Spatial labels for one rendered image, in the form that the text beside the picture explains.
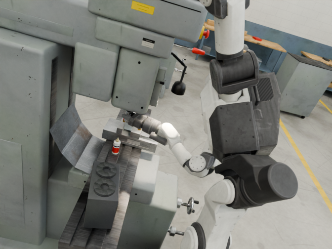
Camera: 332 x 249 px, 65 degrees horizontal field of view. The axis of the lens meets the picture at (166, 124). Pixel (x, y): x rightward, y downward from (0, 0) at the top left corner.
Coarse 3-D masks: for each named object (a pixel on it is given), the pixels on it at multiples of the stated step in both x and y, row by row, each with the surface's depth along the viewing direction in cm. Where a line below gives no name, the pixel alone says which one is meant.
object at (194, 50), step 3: (174, 45) 111; (177, 45) 110; (180, 45) 111; (183, 48) 111; (186, 48) 111; (189, 48) 111; (192, 48) 111; (195, 48) 111; (192, 51) 111; (195, 51) 111; (198, 51) 111; (201, 51) 111; (204, 51) 111; (201, 54) 112; (204, 54) 112
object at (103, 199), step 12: (96, 168) 113; (108, 168) 116; (96, 180) 109; (108, 180) 109; (96, 192) 103; (108, 192) 104; (96, 204) 103; (108, 204) 103; (96, 216) 107; (108, 216) 108; (108, 228) 112
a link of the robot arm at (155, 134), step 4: (156, 120) 138; (152, 124) 135; (156, 124) 135; (160, 124) 137; (152, 128) 134; (156, 128) 135; (160, 128) 134; (152, 132) 134; (156, 132) 135; (160, 132) 133; (152, 136) 133; (156, 136) 133; (160, 136) 133; (164, 136) 134; (156, 140) 133; (160, 140) 132; (164, 140) 132; (164, 144) 132
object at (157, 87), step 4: (160, 68) 126; (164, 68) 127; (160, 72) 126; (164, 72) 126; (160, 76) 127; (164, 76) 127; (156, 80) 129; (160, 80) 128; (156, 84) 130; (160, 84) 130; (156, 88) 131; (160, 88) 131; (152, 92) 133; (156, 92) 132; (160, 92) 134; (152, 96) 133; (156, 96) 133; (152, 100) 134; (156, 100) 134; (152, 104) 136; (156, 104) 136
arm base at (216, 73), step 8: (256, 56) 87; (216, 64) 87; (256, 64) 86; (216, 72) 86; (256, 72) 87; (216, 80) 88; (240, 80) 90; (248, 80) 89; (256, 80) 88; (216, 88) 91; (224, 88) 89; (232, 88) 89; (240, 88) 89
